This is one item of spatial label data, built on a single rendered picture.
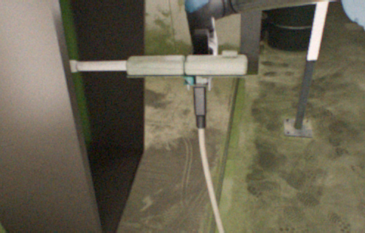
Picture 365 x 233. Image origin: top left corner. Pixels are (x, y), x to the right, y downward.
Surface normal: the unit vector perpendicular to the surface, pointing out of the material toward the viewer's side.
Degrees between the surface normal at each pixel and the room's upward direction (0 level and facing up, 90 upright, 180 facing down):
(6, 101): 90
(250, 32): 90
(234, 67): 85
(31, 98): 90
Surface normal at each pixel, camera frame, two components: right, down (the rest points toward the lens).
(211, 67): -0.15, 0.55
